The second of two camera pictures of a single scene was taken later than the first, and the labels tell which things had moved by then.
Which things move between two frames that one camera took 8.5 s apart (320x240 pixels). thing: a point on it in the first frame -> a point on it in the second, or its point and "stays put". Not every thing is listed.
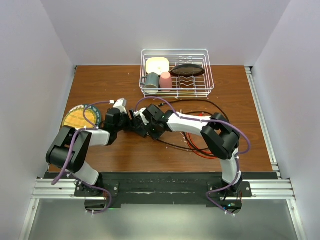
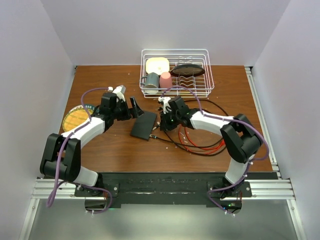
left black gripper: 131,126 -> 136,112
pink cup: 165,81 stays put
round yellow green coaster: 75,117 stays put
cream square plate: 158,65 stays put
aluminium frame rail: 275,189 stays put
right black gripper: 153,135 -> 164,126
